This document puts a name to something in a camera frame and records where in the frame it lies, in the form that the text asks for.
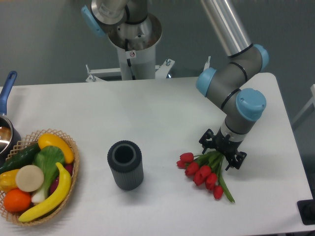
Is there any red tulip bouquet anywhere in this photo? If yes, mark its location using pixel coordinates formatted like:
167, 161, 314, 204
176, 150, 235, 203

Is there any dark grey ribbed vase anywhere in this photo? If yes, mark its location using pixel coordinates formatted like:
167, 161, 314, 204
107, 140, 144, 191

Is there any beige round disc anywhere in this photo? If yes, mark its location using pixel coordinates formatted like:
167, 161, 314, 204
15, 165, 44, 192

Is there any blue handled saucepan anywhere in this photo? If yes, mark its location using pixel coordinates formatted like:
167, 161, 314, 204
0, 71, 21, 166

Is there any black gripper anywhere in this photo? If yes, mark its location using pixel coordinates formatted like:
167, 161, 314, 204
199, 129, 247, 170

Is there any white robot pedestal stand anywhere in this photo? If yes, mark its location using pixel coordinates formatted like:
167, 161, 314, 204
86, 45, 175, 82

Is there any green cucumber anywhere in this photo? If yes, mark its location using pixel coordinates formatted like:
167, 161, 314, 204
0, 143, 40, 174

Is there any yellow squash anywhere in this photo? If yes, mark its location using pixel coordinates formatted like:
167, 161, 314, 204
38, 133, 74, 164

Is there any black device at edge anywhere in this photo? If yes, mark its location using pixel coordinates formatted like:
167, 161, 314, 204
297, 199, 315, 225

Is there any white frame at right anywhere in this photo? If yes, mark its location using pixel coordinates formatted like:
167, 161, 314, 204
291, 84, 315, 129

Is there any dark red fruit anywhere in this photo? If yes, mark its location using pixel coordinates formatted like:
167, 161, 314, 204
49, 163, 73, 195

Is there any yellow banana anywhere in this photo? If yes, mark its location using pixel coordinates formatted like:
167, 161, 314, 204
18, 162, 71, 223

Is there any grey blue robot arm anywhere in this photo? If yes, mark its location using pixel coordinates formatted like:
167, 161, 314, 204
81, 0, 269, 169

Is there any green bok choy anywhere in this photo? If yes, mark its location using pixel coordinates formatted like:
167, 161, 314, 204
31, 146, 65, 205

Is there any woven wicker basket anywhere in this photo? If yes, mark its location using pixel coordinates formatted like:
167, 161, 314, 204
0, 129, 80, 226

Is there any yellow bell pepper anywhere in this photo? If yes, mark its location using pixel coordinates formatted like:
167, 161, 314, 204
0, 169, 19, 192

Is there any orange fruit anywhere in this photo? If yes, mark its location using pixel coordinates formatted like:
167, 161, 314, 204
3, 188, 31, 212

